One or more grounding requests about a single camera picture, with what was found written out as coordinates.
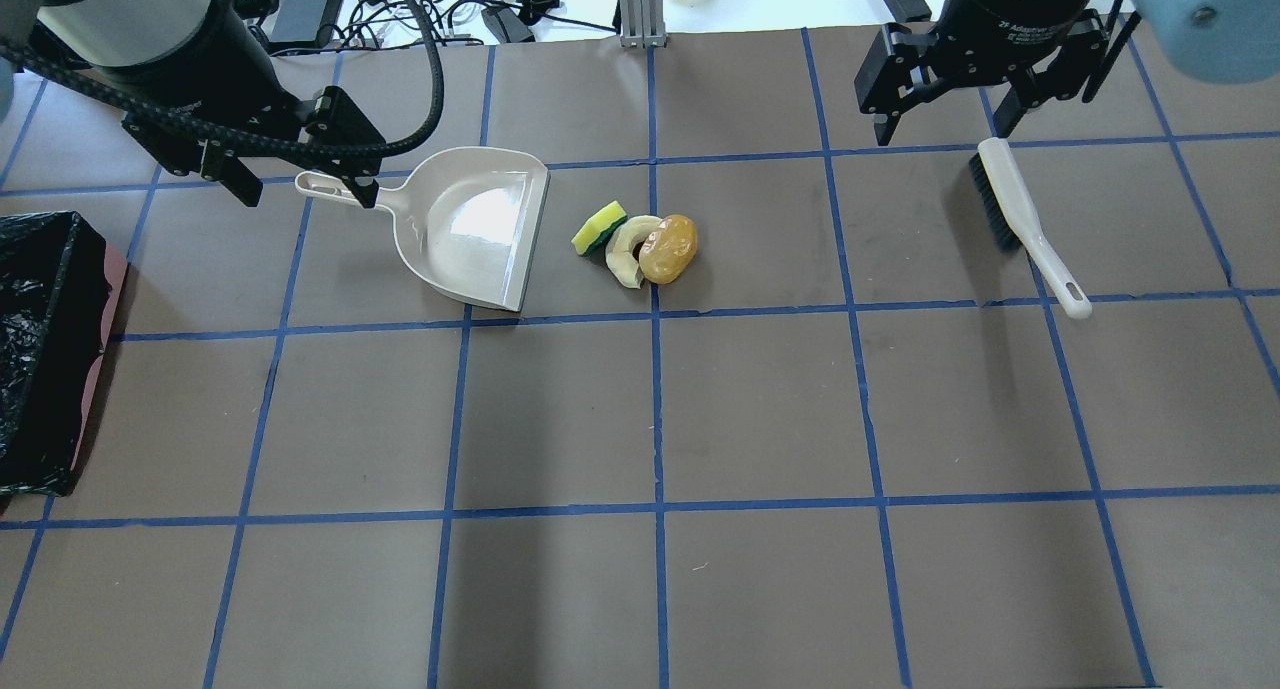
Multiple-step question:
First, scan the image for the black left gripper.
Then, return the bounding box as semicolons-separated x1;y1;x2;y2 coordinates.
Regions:
122;45;385;209

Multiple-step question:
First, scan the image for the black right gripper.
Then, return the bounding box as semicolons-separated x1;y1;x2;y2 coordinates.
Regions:
855;0;1108;146

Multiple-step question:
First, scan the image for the white brush with black bristles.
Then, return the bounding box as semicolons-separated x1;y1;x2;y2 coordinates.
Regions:
968;137;1093;320

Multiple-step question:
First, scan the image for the beige plastic dustpan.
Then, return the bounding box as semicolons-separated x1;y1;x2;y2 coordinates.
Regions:
294;147;550;312

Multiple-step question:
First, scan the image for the yellow green sponge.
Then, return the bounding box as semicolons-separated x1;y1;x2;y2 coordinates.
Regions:
571;201;628;256

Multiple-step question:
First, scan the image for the yellow brown potato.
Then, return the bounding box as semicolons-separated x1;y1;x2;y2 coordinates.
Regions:
637;214;699;286

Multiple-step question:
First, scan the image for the pale apple slice peel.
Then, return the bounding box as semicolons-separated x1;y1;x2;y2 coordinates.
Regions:
605;215;662;289

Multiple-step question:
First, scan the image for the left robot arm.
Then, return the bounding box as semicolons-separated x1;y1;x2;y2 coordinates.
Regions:
3;0;390;209

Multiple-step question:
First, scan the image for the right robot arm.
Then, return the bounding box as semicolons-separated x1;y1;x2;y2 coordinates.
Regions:
854;0;1279;146

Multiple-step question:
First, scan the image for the bin with black bag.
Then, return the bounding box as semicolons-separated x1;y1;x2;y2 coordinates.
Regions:
1;211;128;497

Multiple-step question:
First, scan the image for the black power adapter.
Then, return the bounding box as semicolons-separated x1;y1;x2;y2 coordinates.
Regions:
480;6;536;45

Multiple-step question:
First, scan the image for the black braided cable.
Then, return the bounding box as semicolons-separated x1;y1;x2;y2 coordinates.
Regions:
0;0;445;161

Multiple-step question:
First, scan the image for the aluminium frame post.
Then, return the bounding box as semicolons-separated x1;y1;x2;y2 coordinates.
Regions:
618;0;668;47

